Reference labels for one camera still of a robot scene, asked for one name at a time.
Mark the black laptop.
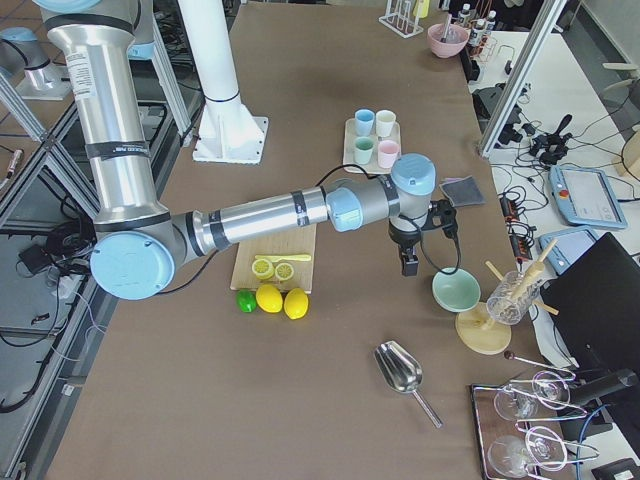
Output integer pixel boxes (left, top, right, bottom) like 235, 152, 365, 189
542, 233, 639, 372

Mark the white wire cup rack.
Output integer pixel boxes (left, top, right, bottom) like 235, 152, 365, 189
378, 0, 424, 38

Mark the blue teach pendant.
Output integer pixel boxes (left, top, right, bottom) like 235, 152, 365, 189
549, 165, 628, 230
538, 226, 599, 275

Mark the yellow cup on rack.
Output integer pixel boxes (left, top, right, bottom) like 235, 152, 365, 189
413, 0, 430, 19

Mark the green bowl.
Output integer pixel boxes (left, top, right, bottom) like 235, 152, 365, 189
432, 268, 481, 313

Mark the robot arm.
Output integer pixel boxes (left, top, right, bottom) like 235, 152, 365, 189
1, 27, 71, 101
40, 1, 436, 300

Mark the blue cup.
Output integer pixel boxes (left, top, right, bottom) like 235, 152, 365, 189
354, 109, 375, 137

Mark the wooden cup tree stand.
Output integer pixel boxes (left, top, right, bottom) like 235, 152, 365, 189
455, 240, 559, 355

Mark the green cup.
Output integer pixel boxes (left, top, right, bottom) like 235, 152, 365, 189
354, 136, 374, 165

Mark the pink cup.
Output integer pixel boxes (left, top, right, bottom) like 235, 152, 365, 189
377, 140, 400, 169

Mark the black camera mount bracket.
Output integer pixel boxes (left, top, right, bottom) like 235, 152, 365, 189
422, 199, 458, 240

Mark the metal ice scoop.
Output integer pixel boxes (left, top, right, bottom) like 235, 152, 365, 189
374, 340, 443, 428

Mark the grey folded cloth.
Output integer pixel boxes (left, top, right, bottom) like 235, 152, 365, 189
439, 176, 486, 208

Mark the whole yellow lemon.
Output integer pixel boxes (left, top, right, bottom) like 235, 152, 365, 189
284, 288, 309, 320
255, 284, 284, 313

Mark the pink bowl with ice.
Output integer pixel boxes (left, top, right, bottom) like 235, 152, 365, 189
427, 24, 469, 58

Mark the wine glass rack tray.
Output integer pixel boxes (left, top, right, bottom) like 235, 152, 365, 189
470, 370, 599, 479

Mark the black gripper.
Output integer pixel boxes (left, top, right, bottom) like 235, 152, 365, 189
388, 219, 423, 277

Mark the metal muddler in bowl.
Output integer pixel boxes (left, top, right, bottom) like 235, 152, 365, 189
440, 13, 453, 43

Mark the lemon half slice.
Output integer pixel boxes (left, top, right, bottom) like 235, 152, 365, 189
274, 262, 295, 282
251, 259, 274, 280

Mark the aluminium frame post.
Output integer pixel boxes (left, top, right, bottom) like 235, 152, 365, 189
478, 0, 567, 160

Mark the clear glass mug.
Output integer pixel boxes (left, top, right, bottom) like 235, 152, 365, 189
486, 271, 542, 325

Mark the cream white cup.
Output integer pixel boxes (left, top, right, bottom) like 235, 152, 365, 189
375, 109, 396, 138

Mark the white pedestal column base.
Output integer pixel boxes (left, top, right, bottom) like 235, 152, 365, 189
179, 0, 268, 165

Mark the cream rectangular tray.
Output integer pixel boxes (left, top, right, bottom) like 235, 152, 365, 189
342, 117, 401, 174

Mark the green lime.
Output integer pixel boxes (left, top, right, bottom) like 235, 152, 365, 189
235, 290, 258, 313

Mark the wooden cutting board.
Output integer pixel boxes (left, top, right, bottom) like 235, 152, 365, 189
230, 225, 316, 294

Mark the yellow plastic knife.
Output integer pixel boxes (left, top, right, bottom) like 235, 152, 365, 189
254, 254, 312, 262

